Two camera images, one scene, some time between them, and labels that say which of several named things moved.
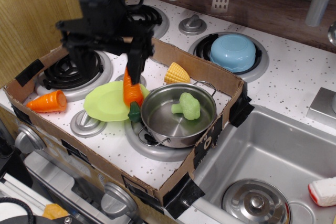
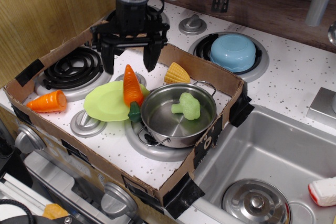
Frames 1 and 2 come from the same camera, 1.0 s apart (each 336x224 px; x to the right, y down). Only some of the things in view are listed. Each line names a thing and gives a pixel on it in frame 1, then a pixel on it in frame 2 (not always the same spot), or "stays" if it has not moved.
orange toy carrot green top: x=133 y=96 stays
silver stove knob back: x=192 y=25 stays
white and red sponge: x=323 y=191 stays
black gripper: x=105 y=26 → x=131 y=29
